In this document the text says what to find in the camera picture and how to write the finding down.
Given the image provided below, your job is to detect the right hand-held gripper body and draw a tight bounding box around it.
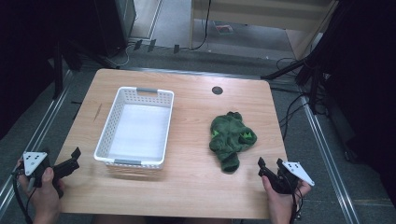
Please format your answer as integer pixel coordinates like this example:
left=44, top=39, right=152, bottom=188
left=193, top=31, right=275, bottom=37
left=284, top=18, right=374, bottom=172
left=268, top=161, right=316, bottom=196

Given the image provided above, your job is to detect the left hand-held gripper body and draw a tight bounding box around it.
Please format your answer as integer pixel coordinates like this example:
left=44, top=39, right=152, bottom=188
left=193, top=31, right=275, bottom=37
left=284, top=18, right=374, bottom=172
left=14, top=150, right=56, bottom=189

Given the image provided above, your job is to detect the person's right hand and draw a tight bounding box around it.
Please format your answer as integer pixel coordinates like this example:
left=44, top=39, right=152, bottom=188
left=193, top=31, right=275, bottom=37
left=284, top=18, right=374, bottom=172
left=261, top=175, right=312, bottom=218

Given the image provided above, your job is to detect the person's left hand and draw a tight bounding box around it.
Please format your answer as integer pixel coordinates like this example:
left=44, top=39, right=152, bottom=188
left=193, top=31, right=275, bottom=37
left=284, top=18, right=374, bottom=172
left=17, top=159, right=66, bottom=220

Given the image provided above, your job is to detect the green plush toy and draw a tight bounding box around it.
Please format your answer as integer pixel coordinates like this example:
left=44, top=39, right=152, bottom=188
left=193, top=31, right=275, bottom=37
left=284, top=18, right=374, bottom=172
left=208, top=110, right=259, bottom=174

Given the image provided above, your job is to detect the white plastic basket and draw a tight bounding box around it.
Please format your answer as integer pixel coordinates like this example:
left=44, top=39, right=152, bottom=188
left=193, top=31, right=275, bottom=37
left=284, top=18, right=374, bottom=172
left=93, top=86, right=176, bottom=171

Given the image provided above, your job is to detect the black metal stand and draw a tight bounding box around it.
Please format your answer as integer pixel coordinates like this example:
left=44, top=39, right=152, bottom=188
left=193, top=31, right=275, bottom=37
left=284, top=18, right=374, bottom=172
left=261, top=46, right=334, bottom=116

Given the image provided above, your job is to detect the black cabinet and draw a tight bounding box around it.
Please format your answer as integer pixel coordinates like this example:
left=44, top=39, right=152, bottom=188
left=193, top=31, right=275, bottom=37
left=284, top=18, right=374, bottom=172
left=92, top=0, right=138, bottom=59

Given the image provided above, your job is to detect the red flat item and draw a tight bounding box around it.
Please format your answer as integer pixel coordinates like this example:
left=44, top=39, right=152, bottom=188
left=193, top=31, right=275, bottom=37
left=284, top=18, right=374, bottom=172
left=214, top=22, right=235, bottom=35

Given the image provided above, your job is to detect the light wooden furniture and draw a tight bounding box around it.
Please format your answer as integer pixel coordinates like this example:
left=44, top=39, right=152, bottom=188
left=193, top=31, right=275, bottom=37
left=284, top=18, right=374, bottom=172
left=189, top=0, right=339, bottom=61

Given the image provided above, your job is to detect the right hand-held gripper cable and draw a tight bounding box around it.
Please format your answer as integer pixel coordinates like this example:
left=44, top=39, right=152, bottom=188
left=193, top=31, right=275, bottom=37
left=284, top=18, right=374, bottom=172
left=288, top=177, right=305, bottom=222

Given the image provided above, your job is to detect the hand-held gripper cable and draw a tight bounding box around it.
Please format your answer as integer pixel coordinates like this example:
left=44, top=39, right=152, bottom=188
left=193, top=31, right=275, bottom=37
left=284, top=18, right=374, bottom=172
left=288, top=177, right=305, bottom=222
left=10, top=169, right=37, bottom=224

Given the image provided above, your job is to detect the metal floor rail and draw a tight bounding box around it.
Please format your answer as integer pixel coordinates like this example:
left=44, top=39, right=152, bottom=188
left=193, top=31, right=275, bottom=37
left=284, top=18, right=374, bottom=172
left=302, top=96, right=362, bottom=224
left=0, top=69, right=74, bottom=213

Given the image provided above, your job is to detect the left hand-held gripper cable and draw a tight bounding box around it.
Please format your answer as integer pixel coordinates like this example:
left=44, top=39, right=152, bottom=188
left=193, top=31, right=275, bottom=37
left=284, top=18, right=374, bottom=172
left=10, top=169, right=37, bottom=224

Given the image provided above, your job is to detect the black floor cable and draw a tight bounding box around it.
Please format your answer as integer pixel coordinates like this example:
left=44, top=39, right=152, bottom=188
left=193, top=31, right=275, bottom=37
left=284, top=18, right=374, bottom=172
left=277, top=92, right=312, bottom=142

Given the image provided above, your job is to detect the black upright post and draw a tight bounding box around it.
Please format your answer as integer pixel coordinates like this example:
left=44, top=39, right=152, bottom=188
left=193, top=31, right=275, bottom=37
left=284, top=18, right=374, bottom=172
left=51, top=38, right=65, bottom=101

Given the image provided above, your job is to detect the white floor cable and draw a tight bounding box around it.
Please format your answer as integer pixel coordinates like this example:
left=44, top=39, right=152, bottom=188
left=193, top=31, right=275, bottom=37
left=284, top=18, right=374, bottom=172
left=105, top=42, right=131, bottom=69

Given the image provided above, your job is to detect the black hanging cable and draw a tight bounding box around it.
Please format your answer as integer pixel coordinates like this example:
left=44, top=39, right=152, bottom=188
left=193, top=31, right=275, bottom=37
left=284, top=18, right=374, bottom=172
left=188, top=0, right=213, bottom=51

